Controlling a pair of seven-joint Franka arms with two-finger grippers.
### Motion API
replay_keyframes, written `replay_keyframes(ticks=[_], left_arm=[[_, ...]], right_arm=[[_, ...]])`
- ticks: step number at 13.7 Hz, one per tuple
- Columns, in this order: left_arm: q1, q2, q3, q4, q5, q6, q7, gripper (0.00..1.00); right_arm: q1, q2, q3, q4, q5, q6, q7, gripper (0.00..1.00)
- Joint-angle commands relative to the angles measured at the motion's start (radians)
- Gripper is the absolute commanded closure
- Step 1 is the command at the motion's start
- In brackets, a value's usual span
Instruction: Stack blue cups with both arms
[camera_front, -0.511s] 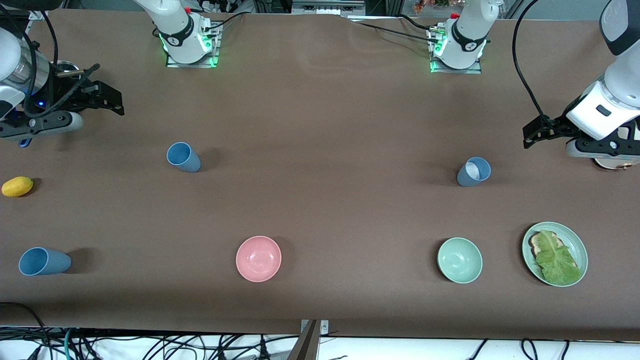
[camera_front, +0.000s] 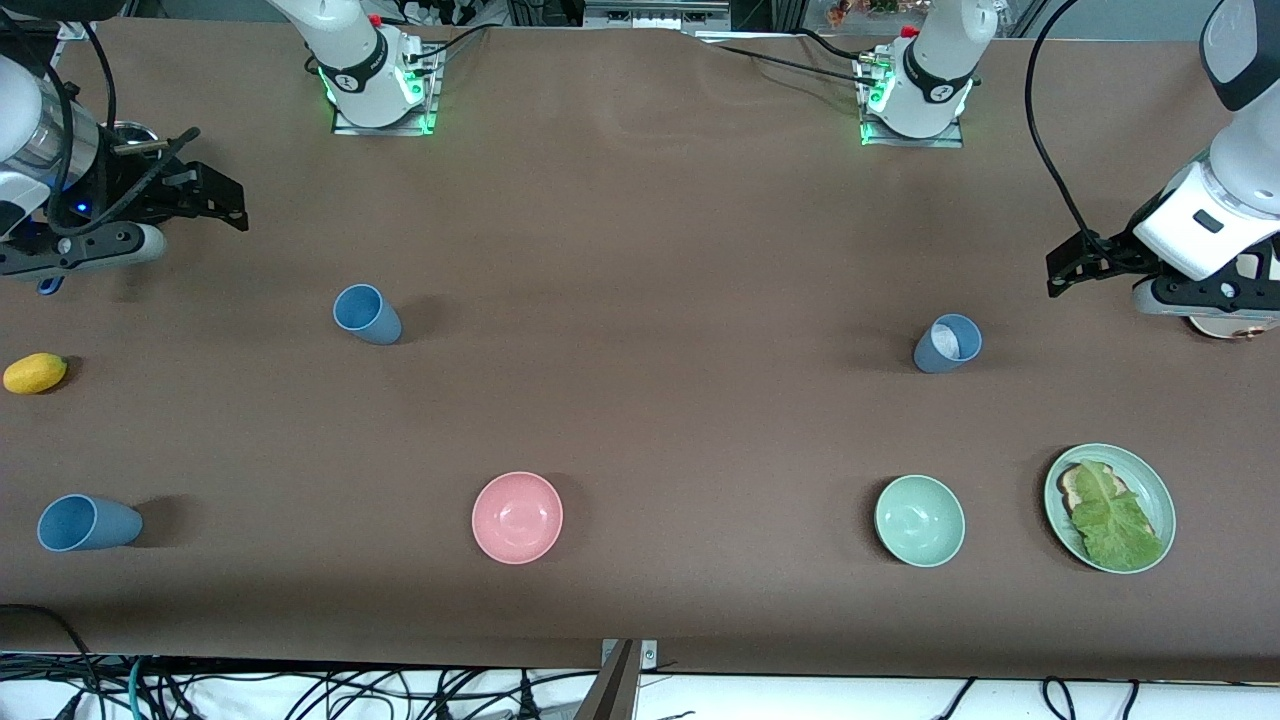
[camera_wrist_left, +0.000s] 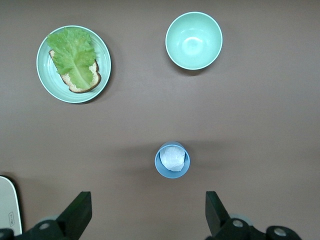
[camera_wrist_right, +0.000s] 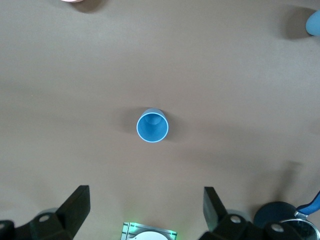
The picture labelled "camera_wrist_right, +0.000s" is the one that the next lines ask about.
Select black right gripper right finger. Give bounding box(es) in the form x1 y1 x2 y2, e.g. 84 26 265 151
201 186 305 240

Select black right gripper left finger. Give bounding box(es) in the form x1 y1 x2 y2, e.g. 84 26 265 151
0 185 90 240

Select blue plastic cup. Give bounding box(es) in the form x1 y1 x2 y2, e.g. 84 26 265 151
136 107 169 144
305 9 320 37

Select dark blue saucepan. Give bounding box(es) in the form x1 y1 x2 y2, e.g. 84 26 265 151
253 190 320 233

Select glass lid with steel rim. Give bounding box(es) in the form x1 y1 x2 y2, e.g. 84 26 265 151
278 217 319 240

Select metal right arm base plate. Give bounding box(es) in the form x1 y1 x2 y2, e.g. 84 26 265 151
121 221 178 240

